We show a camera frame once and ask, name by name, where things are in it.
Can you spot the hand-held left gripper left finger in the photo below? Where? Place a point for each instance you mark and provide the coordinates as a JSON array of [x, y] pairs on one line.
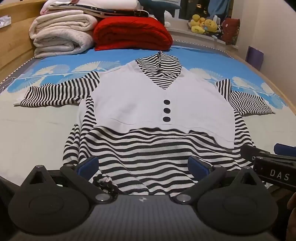
[[87, 166]]

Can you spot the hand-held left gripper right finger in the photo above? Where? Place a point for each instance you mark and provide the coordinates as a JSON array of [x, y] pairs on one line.
[[198, 167]]

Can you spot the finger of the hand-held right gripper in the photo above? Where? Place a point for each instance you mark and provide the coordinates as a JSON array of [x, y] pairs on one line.
[[256, 152], [285, 148]]

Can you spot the striped top with white vest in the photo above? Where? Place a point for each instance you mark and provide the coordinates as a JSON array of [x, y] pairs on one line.
[[138, 104]]

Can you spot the person's right hand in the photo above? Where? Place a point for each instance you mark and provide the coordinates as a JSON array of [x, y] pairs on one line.
[[292, 205]]

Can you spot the blue and white patterned bedsheet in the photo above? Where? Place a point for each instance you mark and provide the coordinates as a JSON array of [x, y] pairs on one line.
[[41, 129]]

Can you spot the purple box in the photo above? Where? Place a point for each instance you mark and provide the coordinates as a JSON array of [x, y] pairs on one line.
[[254, 58]]

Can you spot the dark red plush toy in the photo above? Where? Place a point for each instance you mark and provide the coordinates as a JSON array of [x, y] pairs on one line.
[[230, 30]]

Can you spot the white folded quilt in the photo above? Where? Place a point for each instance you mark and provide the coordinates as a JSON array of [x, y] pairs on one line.
[[62, 34]]

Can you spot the yellow plush toy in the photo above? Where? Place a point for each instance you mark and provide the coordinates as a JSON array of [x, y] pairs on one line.
[[197, 24], [211, 25]]

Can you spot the white windowsill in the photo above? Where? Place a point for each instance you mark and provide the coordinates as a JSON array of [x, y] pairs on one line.
[[185, 31]]

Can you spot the red folded blanket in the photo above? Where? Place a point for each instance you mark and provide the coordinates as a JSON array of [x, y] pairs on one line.
[[131, 32]]

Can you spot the blue hanging cloth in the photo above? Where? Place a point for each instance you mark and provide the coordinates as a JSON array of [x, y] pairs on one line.
[[217, 5]]

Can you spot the dark patterned folded cloth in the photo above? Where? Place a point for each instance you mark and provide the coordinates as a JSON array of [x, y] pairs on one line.
[[120, 12]]

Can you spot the pink and white folded bedding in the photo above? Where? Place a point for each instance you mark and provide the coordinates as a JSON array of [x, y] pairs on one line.
[[92, 5]]

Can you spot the dark teal plush toy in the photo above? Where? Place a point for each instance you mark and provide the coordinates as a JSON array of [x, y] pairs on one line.
[[159, 9]]

